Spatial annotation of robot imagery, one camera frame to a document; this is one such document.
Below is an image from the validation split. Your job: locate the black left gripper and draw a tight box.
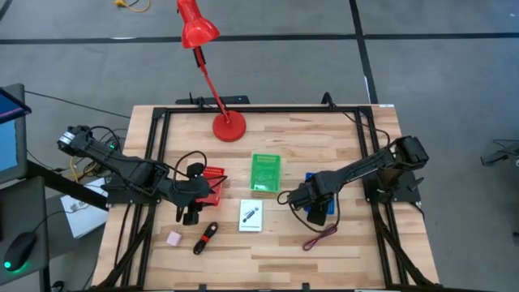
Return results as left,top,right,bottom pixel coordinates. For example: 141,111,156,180
172,177,212,226

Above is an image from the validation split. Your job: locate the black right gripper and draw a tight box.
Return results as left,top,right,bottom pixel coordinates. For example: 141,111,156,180
288,174,337,227

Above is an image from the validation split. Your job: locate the maroon cable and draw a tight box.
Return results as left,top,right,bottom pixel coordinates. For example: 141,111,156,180
302,224,338,251

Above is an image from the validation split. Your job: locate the black USB cable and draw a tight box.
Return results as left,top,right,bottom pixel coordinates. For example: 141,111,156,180
192,221,219,256

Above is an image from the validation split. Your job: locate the white product box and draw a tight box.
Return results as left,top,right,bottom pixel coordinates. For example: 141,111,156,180
238,198,264,233

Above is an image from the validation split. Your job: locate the blue plastic basket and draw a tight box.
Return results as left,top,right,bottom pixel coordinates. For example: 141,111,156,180
303,172,337,216

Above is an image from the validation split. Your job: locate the red plastic basket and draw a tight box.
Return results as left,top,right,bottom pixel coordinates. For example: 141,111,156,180
201,165,228,207

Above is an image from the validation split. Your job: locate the green plastic basket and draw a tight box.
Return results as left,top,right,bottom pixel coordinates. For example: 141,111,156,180
249,152,282,193

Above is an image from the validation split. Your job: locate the red desk lamp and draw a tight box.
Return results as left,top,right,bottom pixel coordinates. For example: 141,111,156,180
177,0,247,143

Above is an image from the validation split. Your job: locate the white cardboard box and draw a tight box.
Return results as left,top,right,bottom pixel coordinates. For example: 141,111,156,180
59,178,109,239

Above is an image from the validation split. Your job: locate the black diagonal beam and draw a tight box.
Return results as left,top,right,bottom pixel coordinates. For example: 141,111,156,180
26,160,109,211

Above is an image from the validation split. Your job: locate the black power strip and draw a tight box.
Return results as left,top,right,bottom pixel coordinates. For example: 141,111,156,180
174,95,251,105

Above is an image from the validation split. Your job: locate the dark side desk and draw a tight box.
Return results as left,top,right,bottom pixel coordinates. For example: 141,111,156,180
0,174,50,292

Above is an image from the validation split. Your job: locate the black computer mouse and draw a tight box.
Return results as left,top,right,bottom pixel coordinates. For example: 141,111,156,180
2,231,38,273

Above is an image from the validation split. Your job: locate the black tripod stand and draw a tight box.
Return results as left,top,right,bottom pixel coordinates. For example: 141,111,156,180
480,139,519,167

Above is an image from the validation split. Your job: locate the grey framed monitor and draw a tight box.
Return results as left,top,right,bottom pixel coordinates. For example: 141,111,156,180
0,83,32,186

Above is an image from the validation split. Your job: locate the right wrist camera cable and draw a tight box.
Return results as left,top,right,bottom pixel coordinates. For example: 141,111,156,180
277,190,341,234

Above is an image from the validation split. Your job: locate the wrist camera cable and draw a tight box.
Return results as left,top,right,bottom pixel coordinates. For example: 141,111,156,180
173,150,228,191
277,190,341,234

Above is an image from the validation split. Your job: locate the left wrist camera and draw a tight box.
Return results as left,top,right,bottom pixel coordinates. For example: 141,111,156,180
186,161,206,178

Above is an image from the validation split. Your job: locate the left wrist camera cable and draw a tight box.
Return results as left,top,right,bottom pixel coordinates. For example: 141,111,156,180
173,150,228,191

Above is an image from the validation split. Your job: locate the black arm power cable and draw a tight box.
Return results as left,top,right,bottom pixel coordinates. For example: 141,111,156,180
322,92,392,149

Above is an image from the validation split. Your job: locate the black aluminium table frame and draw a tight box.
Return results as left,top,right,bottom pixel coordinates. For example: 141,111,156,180
91,103,441,292

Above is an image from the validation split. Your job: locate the yellow wire bundle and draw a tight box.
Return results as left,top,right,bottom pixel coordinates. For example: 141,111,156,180
69,156,99,183

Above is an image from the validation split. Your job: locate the thin black floor cable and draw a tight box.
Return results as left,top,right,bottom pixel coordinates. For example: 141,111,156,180
24,89,131,119

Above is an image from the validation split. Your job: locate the yellow floor cable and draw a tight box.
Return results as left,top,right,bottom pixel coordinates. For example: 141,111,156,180
114,0,152,13

